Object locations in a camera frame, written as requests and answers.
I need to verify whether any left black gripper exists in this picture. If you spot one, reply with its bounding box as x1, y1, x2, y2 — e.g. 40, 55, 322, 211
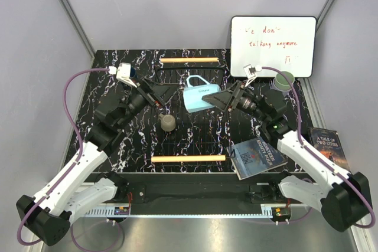
117, 77, 180, 129

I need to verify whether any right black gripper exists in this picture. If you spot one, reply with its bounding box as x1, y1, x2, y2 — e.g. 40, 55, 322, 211
203, 80, 270, 123

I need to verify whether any taupe ceramic mug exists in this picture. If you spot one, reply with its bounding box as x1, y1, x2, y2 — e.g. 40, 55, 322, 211
158, 113, 176, 132

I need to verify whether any light blue faceted cup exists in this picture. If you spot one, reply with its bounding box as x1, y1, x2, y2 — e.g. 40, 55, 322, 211
183, 75, 221, 113

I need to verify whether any dark blue ceramic cup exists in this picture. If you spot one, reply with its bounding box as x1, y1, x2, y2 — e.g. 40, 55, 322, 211
130, 67, 138, 78

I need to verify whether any sage green plastic cup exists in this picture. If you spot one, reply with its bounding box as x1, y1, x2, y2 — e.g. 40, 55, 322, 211
273, 71, 295, 89

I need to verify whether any lavender plastic cup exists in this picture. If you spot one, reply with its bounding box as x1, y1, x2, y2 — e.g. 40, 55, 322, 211
271, 84, 291, 97

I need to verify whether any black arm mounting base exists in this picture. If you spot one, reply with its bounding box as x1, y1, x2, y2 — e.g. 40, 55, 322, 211
120, 172, 288, 209

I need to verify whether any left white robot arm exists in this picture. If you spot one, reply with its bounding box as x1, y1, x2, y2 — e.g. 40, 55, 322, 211
16, 77, 179, 246

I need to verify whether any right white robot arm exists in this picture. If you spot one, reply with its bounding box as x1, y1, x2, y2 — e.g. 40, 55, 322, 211
202, 81, 376, 232

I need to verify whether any Nineteen Eighty-Four book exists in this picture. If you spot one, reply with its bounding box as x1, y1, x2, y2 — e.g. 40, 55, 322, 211
231, 138, 288, 180

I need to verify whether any white dry-erase board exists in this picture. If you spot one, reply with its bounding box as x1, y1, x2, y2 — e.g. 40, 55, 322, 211
230, 16, 317, 78

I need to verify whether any Tale of Two Cities book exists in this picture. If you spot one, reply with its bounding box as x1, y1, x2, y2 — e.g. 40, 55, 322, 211
308, 127, 350, 171

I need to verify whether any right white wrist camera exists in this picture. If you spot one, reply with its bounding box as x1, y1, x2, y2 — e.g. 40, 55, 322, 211
243, 64, 262, 87

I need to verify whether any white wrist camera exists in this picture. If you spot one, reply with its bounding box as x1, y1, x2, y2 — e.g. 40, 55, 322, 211
243, 64, 262, 87
108, 63, 137, 87

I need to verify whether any far wooden rack handle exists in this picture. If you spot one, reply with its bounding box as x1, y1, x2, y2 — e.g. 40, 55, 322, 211
159, 57, 219, 63

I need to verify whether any wooden rack handle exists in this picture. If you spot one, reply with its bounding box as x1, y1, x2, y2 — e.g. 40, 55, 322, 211
151, 155, 226, 163
159, 57, 219, 63

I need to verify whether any black wire dish rack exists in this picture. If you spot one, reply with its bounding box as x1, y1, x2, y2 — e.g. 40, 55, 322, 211
151, 65, 231, 172

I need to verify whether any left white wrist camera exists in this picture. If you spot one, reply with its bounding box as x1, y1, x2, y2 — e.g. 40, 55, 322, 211
108, 63, 137, 87

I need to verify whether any near wooden rack handle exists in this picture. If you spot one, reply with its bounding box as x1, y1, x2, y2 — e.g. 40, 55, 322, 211
151, 155, 226, 163

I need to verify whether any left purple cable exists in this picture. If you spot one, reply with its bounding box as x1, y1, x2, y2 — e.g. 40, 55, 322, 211
16, 68, 132, 250

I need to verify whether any purple cable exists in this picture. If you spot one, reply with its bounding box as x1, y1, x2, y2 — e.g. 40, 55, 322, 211
261, 66, 375, 229
16, 68, 132, 250

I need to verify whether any white slotted cable duct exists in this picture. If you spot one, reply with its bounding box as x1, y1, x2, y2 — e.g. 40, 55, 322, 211
84, 204, 273, 218

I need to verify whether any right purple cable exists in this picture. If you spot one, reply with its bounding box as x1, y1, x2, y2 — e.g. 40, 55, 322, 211
261, 66, 375, 229

